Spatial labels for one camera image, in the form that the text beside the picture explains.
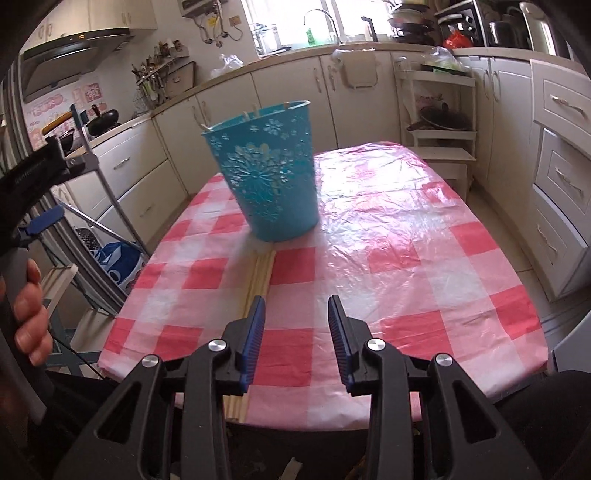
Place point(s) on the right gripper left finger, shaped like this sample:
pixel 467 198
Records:
pixel 160 404

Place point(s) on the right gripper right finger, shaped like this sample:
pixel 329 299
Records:
pixel 428 418

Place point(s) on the kitchen faucet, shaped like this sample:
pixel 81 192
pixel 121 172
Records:
pixel 320 28

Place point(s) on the person's left hand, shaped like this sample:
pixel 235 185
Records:
pixel 32 337

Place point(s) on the red white checkered tablecloth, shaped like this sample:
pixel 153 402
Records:
pixel 400 248

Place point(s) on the black wok on stove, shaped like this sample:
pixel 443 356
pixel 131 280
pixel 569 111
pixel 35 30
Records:
pixel 102 121

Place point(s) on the range hood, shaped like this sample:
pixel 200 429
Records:
pixel 62 61

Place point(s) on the white gas water heater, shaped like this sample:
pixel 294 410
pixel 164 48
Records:
pixel 195 8

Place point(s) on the white plastic bag on counter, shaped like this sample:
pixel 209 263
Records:
pixel 229 63

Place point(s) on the white small storage shelf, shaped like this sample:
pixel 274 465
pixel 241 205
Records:
pixel 438 114

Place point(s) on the white hanging trash bin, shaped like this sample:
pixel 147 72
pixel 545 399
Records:
pixel 359 68

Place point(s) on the red plastic bag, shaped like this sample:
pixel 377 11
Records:
pixel 457 40

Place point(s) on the wall utensil rack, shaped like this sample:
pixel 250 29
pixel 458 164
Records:
pixel 164 75

